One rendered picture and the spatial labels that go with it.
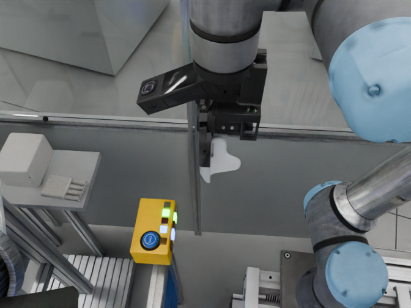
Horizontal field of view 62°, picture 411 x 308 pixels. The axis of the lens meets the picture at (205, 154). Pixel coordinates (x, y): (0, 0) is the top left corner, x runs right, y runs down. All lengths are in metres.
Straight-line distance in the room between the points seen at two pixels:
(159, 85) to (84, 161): 0.95
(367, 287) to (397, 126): 0.54
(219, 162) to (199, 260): 1.57
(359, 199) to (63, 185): 0.97
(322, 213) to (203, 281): 1.29
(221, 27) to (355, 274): 0.56
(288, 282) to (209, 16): 0.74
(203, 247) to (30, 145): 1.15
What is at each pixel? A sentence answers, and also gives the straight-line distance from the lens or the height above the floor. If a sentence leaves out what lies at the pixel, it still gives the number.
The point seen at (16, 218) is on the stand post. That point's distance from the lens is 1.23.
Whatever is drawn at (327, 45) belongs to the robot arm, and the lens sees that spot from 0.27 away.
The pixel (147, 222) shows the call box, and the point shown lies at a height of 1.07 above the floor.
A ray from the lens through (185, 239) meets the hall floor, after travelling 2.08.
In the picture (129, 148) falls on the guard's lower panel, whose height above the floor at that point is 0.85.
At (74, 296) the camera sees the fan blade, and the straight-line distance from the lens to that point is 0.81.
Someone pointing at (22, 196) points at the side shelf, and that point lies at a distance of 1.38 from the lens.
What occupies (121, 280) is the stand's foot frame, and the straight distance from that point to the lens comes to 1.97.
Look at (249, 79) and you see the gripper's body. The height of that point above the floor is 1.66.
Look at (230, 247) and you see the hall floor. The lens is 2.06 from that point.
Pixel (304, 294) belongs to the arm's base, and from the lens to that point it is 0.90.
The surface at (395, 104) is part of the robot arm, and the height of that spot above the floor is 1.79.
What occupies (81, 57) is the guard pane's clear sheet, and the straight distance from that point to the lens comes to 1.11.
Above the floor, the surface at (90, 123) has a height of 1.00.
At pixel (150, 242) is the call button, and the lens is 0.92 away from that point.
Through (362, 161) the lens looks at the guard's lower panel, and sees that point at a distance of 1.45.
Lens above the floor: 1.93
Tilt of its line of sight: 55 degrees down
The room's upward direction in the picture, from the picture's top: straight up
